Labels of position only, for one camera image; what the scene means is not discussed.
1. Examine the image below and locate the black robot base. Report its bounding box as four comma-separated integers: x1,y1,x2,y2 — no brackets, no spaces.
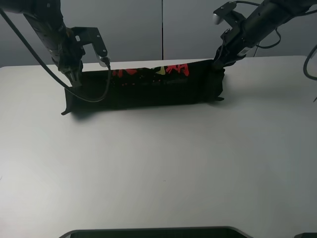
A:
61,226,250,238

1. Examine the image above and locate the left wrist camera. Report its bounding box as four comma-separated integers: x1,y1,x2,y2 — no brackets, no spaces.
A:
71,27,110,67

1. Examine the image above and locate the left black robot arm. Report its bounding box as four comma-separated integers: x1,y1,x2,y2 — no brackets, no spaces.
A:
0,0,83,87

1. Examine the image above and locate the dark object bottom right corner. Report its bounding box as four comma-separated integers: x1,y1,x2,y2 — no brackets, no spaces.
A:
294,232,317,238

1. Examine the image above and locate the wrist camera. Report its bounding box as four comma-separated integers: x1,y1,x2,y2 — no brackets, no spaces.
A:
71,27,110,67
213,1,246,27

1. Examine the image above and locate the left black camera cable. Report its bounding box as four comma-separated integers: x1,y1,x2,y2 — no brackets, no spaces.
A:
0,9,112,102

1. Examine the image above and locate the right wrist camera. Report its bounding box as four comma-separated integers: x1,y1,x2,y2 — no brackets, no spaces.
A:
213,1,246,27

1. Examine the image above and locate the right black cable bundle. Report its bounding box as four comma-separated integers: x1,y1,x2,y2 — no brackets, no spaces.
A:
255,7,317,102

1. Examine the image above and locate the black printed t-shirt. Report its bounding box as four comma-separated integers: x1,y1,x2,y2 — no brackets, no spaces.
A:
62,59,225,115

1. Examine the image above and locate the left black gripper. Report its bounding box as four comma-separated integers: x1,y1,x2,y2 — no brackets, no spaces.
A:
52,27,85,88

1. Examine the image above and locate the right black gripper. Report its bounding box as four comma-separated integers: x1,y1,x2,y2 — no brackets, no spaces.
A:
214,28,246,68

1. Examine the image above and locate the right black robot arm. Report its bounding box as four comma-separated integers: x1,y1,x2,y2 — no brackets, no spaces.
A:
212,0,317,69

